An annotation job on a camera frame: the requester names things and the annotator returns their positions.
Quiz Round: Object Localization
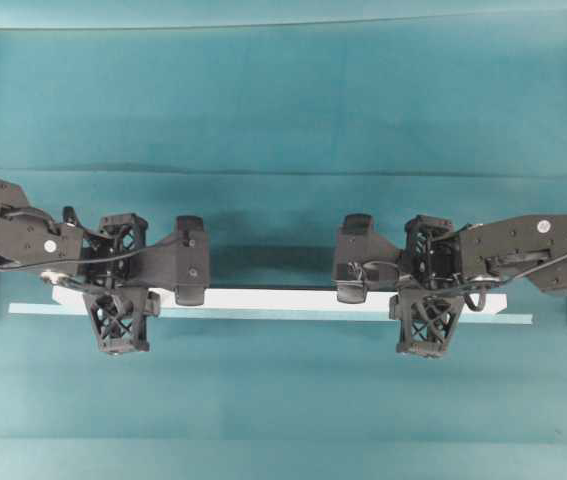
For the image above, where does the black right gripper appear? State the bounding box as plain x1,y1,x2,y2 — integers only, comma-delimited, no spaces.
389,215,463,358

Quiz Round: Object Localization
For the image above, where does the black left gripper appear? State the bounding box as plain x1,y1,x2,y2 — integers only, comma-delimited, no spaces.
78,213,161,355

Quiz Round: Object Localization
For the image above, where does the white wooden board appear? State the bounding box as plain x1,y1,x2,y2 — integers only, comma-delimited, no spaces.
52,286,507,314

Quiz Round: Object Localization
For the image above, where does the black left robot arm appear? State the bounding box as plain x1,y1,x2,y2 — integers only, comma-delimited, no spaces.
0,179,160,355

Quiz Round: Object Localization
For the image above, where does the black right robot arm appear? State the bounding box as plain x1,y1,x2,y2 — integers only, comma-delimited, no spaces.
389,214,567,358

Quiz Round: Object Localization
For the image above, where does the light blue tape strip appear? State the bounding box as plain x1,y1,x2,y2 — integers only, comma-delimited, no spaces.
8,303,533,326

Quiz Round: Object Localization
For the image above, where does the teal table cloth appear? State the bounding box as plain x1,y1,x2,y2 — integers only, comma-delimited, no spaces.
0,10,567,479

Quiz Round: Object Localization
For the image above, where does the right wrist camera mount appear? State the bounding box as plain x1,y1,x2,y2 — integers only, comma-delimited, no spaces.
332,213,402,304

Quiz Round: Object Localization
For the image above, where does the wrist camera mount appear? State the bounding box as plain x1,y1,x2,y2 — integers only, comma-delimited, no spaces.
332,213,402,304
128,216,211,306

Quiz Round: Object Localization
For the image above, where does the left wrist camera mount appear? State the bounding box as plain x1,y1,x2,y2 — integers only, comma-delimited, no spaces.
128,216,211,306

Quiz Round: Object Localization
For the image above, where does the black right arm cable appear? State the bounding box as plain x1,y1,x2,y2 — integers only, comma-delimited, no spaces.
347,229,567,311

